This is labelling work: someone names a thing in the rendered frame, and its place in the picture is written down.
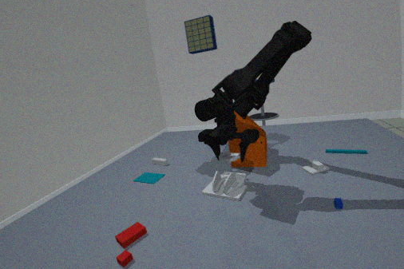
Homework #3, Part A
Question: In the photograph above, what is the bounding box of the small white block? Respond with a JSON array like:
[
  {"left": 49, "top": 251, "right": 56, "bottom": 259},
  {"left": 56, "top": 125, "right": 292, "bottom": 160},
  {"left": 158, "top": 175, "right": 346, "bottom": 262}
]
[{"left": 152, "top": 157, "right": 168, "bottom": 165}]

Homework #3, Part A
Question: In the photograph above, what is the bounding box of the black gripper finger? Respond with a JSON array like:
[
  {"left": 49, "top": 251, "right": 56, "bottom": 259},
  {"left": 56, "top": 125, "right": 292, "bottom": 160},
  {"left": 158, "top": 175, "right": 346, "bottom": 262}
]
[
  {"left": 204, "top": 142, "right": 220, "bottom": 161},
  {"left": 239, "top": 142, "right": 249, "bottom": 162}
]

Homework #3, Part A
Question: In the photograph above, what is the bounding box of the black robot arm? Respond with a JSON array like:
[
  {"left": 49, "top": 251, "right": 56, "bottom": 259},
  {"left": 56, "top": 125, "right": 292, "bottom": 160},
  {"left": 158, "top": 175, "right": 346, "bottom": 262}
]
[{"left": 195, "top": 21, "right": 312, "bottom": 145}]

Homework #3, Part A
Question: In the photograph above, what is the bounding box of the teal flat bar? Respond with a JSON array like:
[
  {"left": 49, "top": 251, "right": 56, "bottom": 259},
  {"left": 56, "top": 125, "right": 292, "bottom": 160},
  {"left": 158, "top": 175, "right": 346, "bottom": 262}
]
[{"left": 326, "top": 149, "right": 366, "bottom": 154}]

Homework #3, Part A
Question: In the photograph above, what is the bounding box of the small blue block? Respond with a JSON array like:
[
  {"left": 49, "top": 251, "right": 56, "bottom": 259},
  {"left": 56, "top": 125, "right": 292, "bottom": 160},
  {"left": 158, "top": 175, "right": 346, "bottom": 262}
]
[{"left": 335, "top": 198, "right": 343, "bottom": 209}]

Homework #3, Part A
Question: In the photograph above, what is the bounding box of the teal flat rectangular plate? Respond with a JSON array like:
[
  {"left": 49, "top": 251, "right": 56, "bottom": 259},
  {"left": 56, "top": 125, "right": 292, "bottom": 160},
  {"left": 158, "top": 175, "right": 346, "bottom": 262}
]
[{"left": 133, "top": 172, "right": 165, "bottom": 184}]

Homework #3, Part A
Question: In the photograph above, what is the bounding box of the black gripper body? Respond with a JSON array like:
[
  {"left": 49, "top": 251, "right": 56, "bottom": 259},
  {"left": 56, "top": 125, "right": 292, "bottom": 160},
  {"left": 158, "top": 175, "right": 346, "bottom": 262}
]
[{"left": 198, "top": 113, "right": 259, "bottom": 144}]

